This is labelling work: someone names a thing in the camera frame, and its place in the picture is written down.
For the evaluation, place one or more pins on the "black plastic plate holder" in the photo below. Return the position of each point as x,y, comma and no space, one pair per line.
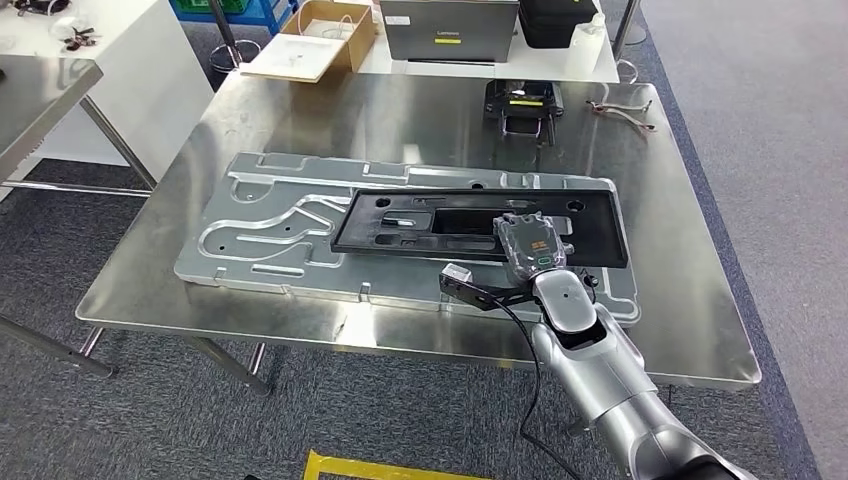
596,232

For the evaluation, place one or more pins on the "white cabinet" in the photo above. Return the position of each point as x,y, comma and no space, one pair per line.
152,99

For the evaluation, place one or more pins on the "chrome stanchion post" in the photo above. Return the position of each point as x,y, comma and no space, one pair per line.
626,26
232,56

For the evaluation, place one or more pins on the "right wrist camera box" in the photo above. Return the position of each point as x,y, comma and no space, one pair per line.
457,273

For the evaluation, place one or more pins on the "stamped silver metal panel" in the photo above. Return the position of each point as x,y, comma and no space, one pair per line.
265,265

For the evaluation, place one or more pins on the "black case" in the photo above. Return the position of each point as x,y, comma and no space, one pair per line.
556,23

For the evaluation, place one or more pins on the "steel workbench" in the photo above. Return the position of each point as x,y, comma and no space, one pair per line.
662,298

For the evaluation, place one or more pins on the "black device yellow label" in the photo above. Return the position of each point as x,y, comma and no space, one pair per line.
523,106

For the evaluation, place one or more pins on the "open cardboard box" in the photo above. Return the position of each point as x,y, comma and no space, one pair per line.
298,60

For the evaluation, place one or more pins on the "white plastic bottle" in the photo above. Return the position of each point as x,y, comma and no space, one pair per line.
586,46

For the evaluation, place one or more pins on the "blue plastic crate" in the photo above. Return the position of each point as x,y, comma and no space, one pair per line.
265,13

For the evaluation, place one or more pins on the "grey laptop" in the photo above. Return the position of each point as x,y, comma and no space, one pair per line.
450,30

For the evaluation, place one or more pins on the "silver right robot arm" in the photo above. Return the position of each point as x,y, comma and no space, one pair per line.
596,371

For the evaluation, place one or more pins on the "small black tool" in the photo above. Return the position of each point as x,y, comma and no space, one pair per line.
79,40

